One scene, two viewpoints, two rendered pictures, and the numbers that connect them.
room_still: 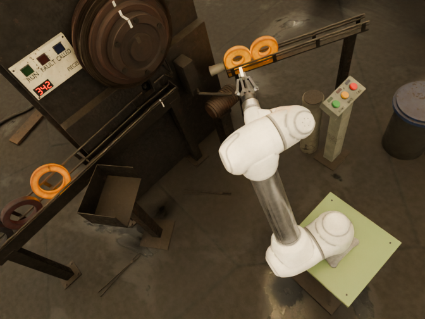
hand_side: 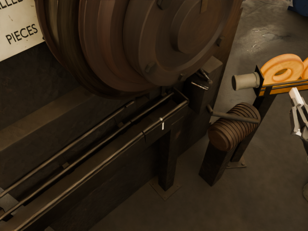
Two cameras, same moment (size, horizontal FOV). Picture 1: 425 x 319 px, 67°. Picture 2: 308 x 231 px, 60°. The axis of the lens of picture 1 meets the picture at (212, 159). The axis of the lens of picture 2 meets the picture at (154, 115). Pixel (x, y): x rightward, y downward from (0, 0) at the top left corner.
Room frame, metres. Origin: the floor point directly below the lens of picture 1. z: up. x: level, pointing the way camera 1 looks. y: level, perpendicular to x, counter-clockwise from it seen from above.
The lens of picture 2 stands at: (0.85, 0.30, 1.42)
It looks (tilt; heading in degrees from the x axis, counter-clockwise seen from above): 54 degrees down; 345
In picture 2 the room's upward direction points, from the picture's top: straight up
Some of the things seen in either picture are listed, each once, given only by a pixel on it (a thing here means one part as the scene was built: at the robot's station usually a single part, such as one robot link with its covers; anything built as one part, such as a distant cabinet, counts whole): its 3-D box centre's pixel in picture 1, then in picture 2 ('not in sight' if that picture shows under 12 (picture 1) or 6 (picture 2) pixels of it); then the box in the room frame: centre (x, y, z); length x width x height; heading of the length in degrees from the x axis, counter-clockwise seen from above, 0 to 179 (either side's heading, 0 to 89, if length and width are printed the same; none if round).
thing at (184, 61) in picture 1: (187, 75); (200, 84); (1.47, -0.04, 0.68); 0.11 x 0.08 x 0.24; 26
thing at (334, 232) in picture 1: (332, 231); not in sight; (0.37, -0.37, 0.54); 0.18 x 0.16 x 0.22; 97
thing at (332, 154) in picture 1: (337, 128); not in sight; (0.99, -0.77, 0.31); 0.24 x 0.16 x 0.62; 116
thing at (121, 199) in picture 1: (135, 216); not in sight; (0.89, 0.53, 0.36); 0.26 x 0.20 x 0.72; 151
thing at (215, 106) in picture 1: (227, 121); (223, 149); (1.37, -0.19, 0.27); 0.22 x 0.13 x 0.53; 116
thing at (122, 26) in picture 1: (138, 46); (189, 19); (1.26, 0.12, 1.11); 0.28 x 0.06 x 0.28; 116
